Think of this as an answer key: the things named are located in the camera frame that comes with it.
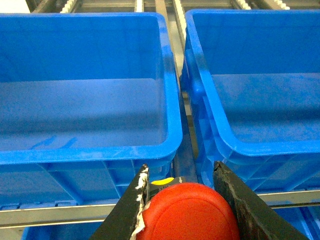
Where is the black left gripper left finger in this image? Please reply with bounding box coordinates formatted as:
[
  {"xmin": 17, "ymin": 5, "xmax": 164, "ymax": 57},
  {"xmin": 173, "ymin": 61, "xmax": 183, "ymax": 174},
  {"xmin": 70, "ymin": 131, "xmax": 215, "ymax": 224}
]
[{"xmin": 90, "ymin": 164, "xmax": 150, "ymax": 240}]

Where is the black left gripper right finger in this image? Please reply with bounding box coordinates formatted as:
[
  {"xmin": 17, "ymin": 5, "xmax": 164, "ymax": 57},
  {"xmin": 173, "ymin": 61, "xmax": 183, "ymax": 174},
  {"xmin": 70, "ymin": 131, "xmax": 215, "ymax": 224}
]
[{"xmin": 213, "ymin": 161, "xmax": 309, "ymax": 240}]

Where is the red mushroom push button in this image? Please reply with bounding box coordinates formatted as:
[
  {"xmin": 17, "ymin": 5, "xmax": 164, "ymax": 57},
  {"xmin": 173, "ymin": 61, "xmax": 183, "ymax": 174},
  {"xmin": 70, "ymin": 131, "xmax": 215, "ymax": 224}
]
[{"xmin": 136, "ymin": 177, "xmax": 240, "ymax": 240}]

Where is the lower blue crate left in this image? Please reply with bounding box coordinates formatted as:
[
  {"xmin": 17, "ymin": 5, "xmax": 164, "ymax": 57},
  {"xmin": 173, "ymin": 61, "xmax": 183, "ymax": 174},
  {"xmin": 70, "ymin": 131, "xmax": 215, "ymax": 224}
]
[{"xmin": 21, "ymin": 222, "xmax": 102, "ymax": 240}]

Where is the lower blue crate middle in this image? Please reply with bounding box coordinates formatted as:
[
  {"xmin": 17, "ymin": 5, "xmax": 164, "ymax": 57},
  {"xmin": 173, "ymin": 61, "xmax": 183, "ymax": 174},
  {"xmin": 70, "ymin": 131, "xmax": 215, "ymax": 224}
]
[{"xmin": 274, "ymin": 206, "xmax": 320, "ymax": 240}]

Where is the blue plastic crate left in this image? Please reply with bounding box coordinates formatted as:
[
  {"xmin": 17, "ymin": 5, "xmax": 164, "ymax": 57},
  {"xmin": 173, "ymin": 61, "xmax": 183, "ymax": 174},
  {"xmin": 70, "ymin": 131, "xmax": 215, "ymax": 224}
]
[{"xmin": 0, "ymin": 12, "xmax": 182, "ymax": 210}]

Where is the blue plastic crate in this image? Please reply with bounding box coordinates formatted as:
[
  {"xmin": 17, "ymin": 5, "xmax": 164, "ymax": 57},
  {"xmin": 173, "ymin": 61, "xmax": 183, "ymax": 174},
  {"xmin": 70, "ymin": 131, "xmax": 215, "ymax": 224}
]
[
  {"xmin": 181, "ymin": 9, "xmax": 320, "ymax": 193},
  {"xmin": 0, "ymin": 12, "xmax": 182, "ymax": 210}
]

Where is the blue plastic crate middle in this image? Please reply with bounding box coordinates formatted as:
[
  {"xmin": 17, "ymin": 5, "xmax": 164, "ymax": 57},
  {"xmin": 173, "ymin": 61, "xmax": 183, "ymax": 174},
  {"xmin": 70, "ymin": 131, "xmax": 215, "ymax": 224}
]
[{"xmin": 181, "ymin": 9, "xmax": 320, "ymax": 193}]

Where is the metal roller rack frame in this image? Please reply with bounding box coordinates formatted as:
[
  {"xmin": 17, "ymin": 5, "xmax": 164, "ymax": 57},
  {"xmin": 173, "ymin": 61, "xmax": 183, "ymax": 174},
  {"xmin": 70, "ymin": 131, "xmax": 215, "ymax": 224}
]
[{"xmin": 0, "ymin": 0, "xmax": 320, "ymax": 235}]

